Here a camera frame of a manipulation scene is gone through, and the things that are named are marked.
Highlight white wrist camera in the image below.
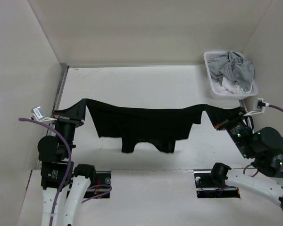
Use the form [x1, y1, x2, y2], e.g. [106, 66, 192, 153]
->
[31, 106, 56, 122]
[244, 98, 269, 117]

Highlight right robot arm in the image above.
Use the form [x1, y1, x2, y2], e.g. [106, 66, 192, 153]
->
[206, 106, 283, 211]

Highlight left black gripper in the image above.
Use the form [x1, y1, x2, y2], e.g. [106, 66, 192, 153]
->
[52, 98, 87, 156]

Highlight white tank top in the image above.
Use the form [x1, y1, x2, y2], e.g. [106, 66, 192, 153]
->
[212, 77, 252, 95]

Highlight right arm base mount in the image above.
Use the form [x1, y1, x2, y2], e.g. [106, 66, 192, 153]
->
[194, 170, 241, 198]

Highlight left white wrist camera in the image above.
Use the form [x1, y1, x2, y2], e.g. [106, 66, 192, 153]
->
[31, 106, 56, 122]

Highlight grey tank top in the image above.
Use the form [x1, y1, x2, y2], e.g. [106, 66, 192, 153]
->
[208, 51, 254, 91]

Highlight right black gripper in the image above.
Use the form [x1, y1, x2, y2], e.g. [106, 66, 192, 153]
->
[203, 103, 254, 157]

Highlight black tank top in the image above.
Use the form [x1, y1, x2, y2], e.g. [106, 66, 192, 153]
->
[85, 98, 210, 153]

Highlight white plastic laundry basket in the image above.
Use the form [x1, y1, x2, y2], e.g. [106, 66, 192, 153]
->
[203, 51, 258, 100]

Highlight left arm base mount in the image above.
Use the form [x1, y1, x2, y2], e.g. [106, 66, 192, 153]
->
[84, 171, 112, 199]

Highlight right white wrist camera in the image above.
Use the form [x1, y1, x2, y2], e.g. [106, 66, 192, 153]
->
[244, 98, 269, 117]

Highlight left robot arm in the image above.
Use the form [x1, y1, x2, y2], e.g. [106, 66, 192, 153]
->
[38, 100, 96, 226]

